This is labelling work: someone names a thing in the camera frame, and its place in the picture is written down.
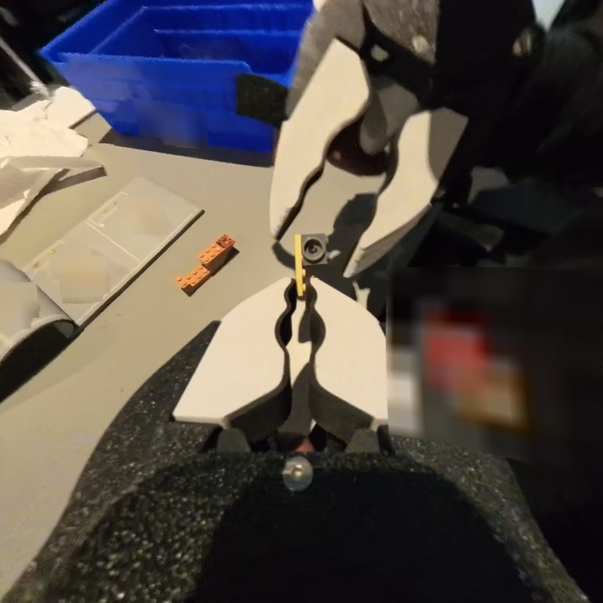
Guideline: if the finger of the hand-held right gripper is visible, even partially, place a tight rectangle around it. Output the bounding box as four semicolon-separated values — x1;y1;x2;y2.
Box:
342;108;470;280
270;38;374;242

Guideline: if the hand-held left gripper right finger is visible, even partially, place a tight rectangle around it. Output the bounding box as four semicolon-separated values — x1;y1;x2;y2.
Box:
301;277;389;431

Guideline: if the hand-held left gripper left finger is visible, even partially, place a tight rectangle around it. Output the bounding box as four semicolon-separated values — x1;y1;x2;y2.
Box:
172;277;296;425

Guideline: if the yellow brick plate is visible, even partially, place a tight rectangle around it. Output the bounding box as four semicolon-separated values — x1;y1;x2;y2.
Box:
294;234;306;297

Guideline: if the dark grey brick with hole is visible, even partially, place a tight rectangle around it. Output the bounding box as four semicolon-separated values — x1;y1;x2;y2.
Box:
302;232;329;265

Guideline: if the grey desk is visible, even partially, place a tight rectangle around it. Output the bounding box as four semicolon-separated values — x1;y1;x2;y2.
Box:
0;106;425;594

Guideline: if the orange flat brick plate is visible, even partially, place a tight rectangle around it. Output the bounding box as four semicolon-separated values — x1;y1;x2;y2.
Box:
175;264;214;296

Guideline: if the orange thick brick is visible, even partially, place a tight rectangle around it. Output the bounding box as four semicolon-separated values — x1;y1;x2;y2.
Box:
198;238;236;275

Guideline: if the grey instruction booklet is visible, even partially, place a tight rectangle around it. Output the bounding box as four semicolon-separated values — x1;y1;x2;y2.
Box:
0;177;206;368

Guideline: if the blue plastic bin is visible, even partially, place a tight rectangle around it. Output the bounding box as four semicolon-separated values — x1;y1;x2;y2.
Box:
40;0;315;155

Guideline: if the white crumpled paper sheet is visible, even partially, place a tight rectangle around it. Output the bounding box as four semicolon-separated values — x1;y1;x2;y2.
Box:
0;155;107;237

